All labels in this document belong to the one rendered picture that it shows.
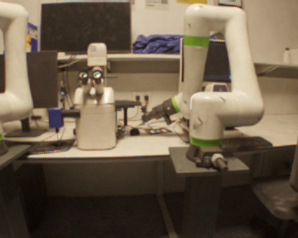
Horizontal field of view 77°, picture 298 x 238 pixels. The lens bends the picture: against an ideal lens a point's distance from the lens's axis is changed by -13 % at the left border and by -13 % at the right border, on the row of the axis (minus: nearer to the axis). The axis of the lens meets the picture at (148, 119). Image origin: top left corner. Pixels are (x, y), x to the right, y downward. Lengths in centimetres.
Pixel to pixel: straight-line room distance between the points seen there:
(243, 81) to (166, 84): 107
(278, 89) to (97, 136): 184
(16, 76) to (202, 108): 78
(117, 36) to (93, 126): 86
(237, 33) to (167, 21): 116
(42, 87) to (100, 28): 65
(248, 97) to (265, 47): 163
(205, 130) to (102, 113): 49
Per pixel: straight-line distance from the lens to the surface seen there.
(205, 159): 73
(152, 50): 161
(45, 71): 136
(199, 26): 92
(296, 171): 107
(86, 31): 171
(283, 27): 260
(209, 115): 74
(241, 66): 86
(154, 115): 118
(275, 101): 234
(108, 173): 198
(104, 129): 102
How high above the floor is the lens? 110
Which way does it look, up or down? 11 degrees down
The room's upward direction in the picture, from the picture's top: straight up
